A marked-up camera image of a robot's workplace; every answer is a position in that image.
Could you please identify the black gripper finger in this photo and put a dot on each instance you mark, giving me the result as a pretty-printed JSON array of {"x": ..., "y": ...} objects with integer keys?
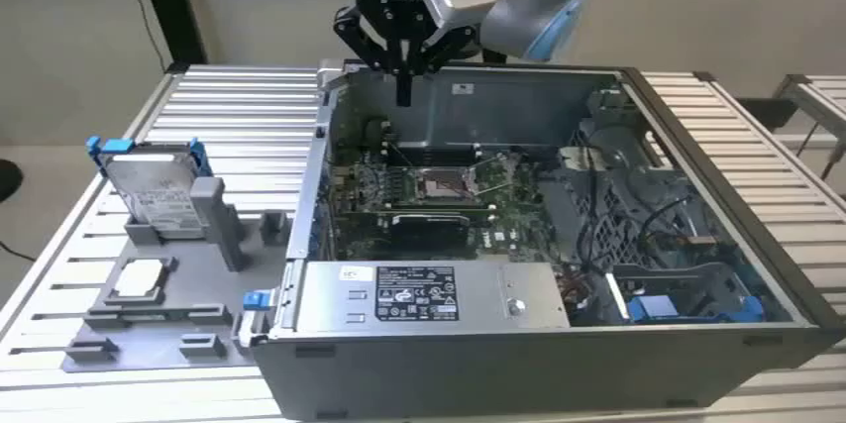
[
  {"x": 357, "y": 31},
  {"x": 450, "y": 44}
]

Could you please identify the hard disk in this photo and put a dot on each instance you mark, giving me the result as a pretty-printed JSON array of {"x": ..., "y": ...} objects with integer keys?
[{"x": 159, "y": 195}]

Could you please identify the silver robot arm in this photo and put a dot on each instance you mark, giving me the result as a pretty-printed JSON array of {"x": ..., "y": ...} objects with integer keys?
[{"x": 522, "y": 22}]

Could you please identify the metal disk bay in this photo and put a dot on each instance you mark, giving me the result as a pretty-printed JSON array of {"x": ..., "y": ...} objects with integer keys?
[{"x": 661, "y": 274}]

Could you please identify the empty blue disk carrier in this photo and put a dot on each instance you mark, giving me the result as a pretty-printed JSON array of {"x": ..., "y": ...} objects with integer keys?
[{"x": 652, "y": 306}]

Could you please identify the black RAM slot bank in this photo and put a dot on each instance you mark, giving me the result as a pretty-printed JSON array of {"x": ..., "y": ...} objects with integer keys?
[{"x": 437, "y": 148}]

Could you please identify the CPU socket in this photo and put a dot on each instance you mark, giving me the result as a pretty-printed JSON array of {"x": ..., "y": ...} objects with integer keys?
[{"x": 437, "y": 187}]

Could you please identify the black graphics card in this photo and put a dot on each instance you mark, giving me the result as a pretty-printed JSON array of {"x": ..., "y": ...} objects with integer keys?
[{"x": 430, "y": 230}]

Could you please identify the green motherboard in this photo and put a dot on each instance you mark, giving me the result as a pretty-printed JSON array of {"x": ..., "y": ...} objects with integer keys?
[{"x": 516, "y": 225}]

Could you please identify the grey perforated drive cage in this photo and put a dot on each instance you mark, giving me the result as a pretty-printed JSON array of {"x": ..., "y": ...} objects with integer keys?
[{"x": 614, "y": 235}]

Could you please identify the silver power supply unit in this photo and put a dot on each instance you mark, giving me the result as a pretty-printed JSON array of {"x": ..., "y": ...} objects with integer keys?
[{"x": 476, "y": 294}]

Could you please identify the blue case latch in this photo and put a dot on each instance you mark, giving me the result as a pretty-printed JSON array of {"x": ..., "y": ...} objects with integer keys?
[{"x": 254, "y": 301}]

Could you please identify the metal slat side table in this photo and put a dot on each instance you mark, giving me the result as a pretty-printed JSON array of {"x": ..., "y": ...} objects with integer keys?
[{"x": 823, "y": 91}]

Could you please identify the silver CPU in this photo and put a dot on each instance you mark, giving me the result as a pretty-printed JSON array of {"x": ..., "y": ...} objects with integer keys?
[{"x": 139, "y": 279}]

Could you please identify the grey parts rack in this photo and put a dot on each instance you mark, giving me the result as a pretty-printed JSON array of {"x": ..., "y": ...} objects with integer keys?
[{"x": 173, "y": 294}]

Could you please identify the black round base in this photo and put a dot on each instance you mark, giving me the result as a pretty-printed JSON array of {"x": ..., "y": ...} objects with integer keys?
[{"x": 9, "y": 180}]

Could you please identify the green RAM stick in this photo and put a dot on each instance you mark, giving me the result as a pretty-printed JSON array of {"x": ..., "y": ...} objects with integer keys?
[{"x": 173, "y": 316}]

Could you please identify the grey open PC case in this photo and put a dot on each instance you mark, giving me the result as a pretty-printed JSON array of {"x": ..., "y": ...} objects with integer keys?
[{"x": 464, "y": 368}]

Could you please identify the black upright post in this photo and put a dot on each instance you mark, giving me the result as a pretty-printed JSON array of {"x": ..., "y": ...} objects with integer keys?
[{"x": 175, "y": 7}]

